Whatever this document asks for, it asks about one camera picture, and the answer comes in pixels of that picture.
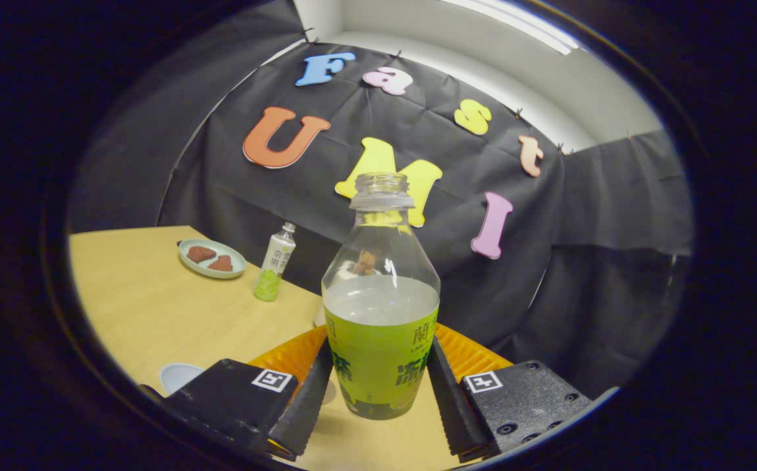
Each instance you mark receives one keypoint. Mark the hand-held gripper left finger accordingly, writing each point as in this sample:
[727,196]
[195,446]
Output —
[306,409]

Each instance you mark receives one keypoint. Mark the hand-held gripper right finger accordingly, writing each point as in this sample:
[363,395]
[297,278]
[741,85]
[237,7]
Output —
[450,409]

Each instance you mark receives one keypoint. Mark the green label juice bottle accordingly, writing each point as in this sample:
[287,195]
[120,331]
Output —
[381,366]

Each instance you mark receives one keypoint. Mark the white cup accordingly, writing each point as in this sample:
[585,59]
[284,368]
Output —
[178,378]

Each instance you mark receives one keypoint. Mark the small white green bottle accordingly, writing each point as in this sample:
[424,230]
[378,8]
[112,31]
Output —
[275,261]

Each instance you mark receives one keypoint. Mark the white toaster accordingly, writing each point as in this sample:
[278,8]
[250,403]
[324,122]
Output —
[319,317]

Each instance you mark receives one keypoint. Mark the brown food piece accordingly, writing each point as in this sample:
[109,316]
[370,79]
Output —
[201,254]
[221,264]

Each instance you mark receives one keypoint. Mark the wooden table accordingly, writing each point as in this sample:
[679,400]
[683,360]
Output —
[156,314]

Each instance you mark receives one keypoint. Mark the pale green plate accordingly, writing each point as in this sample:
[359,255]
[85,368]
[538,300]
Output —
[188,265]

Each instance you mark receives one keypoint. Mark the ceiling light panel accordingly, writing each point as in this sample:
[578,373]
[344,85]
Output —
[515,23]

